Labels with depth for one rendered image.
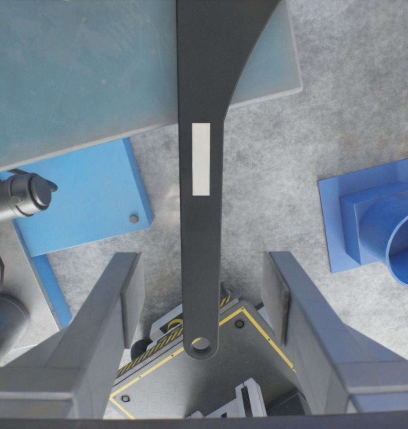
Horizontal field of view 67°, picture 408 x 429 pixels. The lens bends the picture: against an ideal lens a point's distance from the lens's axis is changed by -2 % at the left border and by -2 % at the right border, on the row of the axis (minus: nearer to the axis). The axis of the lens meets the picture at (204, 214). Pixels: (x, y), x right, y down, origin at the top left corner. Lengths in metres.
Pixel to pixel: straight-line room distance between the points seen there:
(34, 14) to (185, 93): 0.11
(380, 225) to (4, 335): 1.41
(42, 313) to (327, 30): 1.59
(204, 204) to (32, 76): 0.15
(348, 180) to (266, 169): 0.35
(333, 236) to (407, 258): 0.29
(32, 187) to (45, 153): 0.64
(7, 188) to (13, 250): 0.56
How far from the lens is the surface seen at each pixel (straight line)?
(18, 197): 0.86
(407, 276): 1.31
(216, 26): 0.23
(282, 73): 0.24
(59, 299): 1.58
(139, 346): 1.55
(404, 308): 1.85
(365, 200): 1.34
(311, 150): 1.38
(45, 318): 1.52
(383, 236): 1.23
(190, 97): 0.22
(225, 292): 1.34
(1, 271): 1.10
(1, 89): 0.27
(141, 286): 0.16
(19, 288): 1.49
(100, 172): 1.24
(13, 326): 1.45
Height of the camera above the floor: 1.29
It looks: 74 degrees down
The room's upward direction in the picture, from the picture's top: 175 degrees clockwise
